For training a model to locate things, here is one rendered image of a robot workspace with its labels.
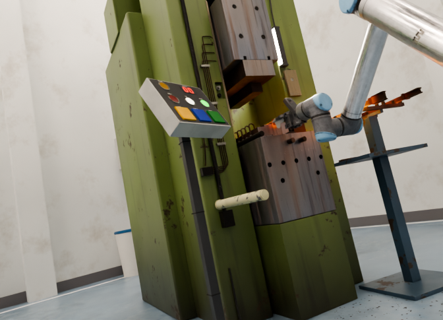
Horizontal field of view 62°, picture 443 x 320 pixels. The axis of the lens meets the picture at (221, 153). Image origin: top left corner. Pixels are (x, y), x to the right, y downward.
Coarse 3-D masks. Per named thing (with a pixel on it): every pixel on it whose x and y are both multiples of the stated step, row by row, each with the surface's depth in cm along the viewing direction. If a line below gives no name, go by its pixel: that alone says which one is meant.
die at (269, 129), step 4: (268, 124) 198; (272, 124) 199; (284, 124) 203; (256, 128) 195; (260, 128) 195; (264, 128) 196; (268, 128) 197; (272, 128) 198; (276, 128) 200; (280, 128) 201; (284, 128) 202; (248, 132) 203; (252, 132) 199; (256, 132) 195; (264, 132) 196; (268, 132) 197; (272, 132) 198; (276, 132) 199; (280, 132) 200; (284, 132) 201; (244, 136) 207; (248, 136) 203; (236, 140) 216; (240, 140) 212
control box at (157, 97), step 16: (160, 80) 160; (144, 96) 156; (160, 96) 150; (176, 96) 158; (192, 96) 168; (160, 112) 150; (176, 112) 147; (192, 112) 156; (176, 128) 145; (192, 128) 152; (208, 128) 159; (224, 128) 167
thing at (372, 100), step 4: (380, 92) 182; (384, 92) 181; (372, 96) 187; (376, 96) 185; (380, 96) 183; (384, 96) 181; (368, 100) 189; (372, 100) 188; (376, 100) 186; (380, 100) 182; (368, 104) 190; (372, 104) 187
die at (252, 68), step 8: (240, 64) 202; (248, 64) 201; (256, 64) 203; (264, 64) 206; (272, 64) 208; (232, 72) 211; (240, 72) 203; (248, 72) 200; (256, 72) 202; (264, 72) 205; (272, 72) 207; (224, 80) 220; (232, 80) 212; (240, 80) 204; (248, 80) 207; (256, 80) 210; (264, 80) 213; (232, 88) 215; (240, 88) 218; (232, 96) 231
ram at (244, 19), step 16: (224, 0) 203; (240, 0) 208; (256, 0) 214; (224, 16) 202; (240, 16) 206; (256, 16) 211; (224, 32) 204; (240, 32) 203; (256, 32) 208; (224, 48) 206; (240, 48) 201; (256, 48) 206; (272, 48) 211; (224, 64) 208
